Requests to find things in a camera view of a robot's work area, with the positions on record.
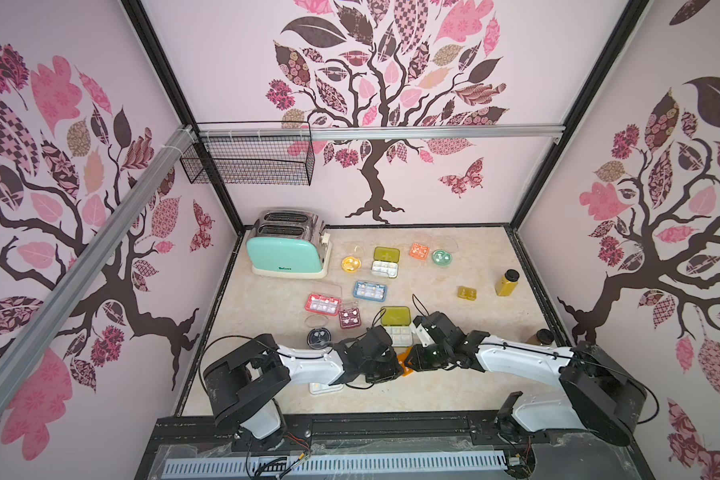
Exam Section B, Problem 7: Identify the orange small pillbox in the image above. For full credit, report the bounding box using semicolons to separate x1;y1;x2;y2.
397;347;414;377

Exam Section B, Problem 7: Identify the green lid white pillbox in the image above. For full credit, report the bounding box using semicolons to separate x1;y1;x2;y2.
380;306;413;348

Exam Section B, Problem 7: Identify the yellow small pillbox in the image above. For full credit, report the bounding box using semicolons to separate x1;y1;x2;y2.
457;286;477;301

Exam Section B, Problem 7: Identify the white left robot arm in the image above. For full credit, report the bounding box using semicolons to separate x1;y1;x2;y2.
201;326;403;443

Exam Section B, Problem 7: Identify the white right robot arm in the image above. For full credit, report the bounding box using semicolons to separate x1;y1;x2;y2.
404;312;648;447

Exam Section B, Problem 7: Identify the magenta small pillbox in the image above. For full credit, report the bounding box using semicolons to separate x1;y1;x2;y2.
338;300;362;329

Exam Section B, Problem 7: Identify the dark round pillbox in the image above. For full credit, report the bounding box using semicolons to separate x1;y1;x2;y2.
305;314;333;350

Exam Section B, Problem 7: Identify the blue rectangular pillbox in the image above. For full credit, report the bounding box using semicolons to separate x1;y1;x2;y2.
352;281;388;302

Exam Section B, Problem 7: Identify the clear white pillbox front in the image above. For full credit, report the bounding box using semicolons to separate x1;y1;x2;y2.
308;383;344;396

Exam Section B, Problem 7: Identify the red rectangular pillbox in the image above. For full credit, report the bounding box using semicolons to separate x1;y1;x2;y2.
304;282;343;317

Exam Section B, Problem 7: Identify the yellow bottle black cap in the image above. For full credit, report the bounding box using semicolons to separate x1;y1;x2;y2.
495;269;520;297

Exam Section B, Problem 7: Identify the green round pillbox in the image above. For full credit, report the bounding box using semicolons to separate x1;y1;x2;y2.
431;236;458;268

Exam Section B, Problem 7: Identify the brown bottle black cap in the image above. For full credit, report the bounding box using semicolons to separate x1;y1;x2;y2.
525;328;555;346

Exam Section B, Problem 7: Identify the yellow round pillbox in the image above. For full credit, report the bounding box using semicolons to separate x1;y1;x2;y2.
341;242;365;274

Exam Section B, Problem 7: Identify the olive lid pillbox back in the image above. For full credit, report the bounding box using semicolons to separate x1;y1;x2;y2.
371;246;400;279

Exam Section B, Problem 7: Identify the mint green toaster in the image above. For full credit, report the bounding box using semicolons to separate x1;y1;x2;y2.
246;209;332;280

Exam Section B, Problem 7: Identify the white slotted cable duct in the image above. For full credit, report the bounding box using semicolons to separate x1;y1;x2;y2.
158;451;508;479

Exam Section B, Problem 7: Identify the aluminium rail back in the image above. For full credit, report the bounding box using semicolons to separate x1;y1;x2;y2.
311;124;565;141

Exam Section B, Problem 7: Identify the aluminium rail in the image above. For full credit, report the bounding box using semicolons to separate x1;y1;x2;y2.
311;124;565;141
0;126;196;418

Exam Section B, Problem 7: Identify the black wire basket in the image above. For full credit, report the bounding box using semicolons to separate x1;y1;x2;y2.
180;120;316;186

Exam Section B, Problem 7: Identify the aluminium rail left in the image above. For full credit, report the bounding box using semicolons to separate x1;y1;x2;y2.
0;126;196;418

